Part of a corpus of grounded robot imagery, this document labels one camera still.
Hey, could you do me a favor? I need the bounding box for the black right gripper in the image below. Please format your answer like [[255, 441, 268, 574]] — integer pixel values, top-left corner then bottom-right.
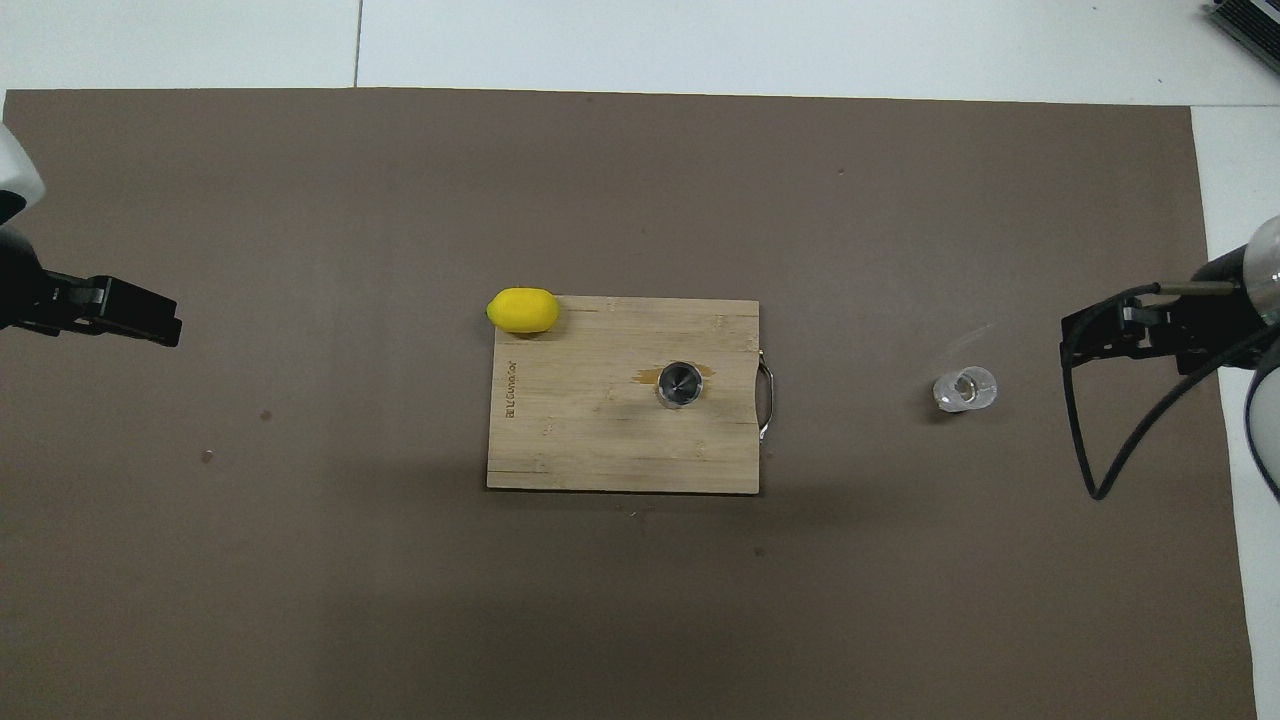
[[1060, 250, 1271, 376]]

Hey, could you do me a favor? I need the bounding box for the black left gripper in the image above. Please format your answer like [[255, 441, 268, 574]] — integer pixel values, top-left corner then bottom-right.
[[0, 228, 183, 348]]

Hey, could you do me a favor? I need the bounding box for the small clear glass cup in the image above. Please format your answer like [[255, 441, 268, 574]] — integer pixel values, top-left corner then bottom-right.
[[932, 365, 999, 414]]

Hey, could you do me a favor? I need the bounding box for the steel double jigger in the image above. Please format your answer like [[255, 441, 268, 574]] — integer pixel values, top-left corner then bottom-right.
[[655, 360, 704, 411]]

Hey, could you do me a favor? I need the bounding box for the brown paper table mat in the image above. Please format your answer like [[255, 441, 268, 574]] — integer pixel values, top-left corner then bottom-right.
[[0, 88, 1259, 720]]

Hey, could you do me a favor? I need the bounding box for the dark grey ribbed device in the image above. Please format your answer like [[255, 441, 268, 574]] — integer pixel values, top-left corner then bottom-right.
[[1205, 0, 1280, 76]]

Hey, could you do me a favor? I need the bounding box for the yellow lemon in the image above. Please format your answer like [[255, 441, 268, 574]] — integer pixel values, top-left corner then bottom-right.
[[486, 287, 560, 335]]

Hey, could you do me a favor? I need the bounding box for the wooden cutting board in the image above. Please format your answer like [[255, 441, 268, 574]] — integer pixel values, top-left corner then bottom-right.
[[487, 295, 776, 495]]

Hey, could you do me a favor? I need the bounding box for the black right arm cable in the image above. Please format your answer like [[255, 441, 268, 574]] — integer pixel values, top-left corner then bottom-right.
[[1060, 283, 1280, 501]]

